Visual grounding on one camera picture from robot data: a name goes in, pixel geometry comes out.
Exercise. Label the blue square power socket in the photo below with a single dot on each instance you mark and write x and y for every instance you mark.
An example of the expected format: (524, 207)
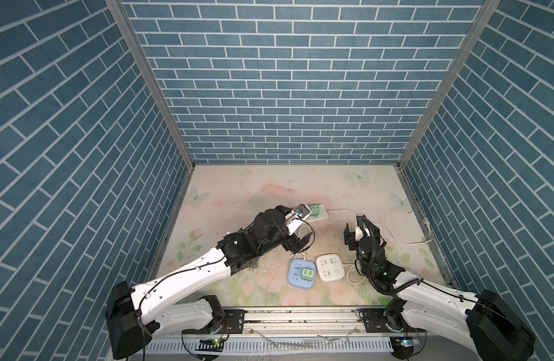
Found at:
(294, 274)

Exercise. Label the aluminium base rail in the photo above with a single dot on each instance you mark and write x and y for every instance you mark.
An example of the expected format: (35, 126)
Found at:
(288, 331)

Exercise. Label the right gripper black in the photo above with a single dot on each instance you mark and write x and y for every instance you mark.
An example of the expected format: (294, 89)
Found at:
(350, 238)

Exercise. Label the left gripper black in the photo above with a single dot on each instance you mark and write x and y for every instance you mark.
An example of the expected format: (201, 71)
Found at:
(291, 244)

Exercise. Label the white square power socket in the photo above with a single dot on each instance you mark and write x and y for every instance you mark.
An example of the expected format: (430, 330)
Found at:
(330, 267)

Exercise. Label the green plug adapter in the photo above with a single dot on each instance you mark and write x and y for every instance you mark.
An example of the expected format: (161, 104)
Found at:
(308, 274)
(316, 210)

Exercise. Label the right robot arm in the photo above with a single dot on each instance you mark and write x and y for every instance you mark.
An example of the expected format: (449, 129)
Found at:
(482, 322)

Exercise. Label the white long power strip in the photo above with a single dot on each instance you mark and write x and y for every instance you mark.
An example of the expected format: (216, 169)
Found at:
(323, 216)

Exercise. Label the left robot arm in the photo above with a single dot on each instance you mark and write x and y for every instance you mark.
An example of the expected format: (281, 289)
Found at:
(137, 314)

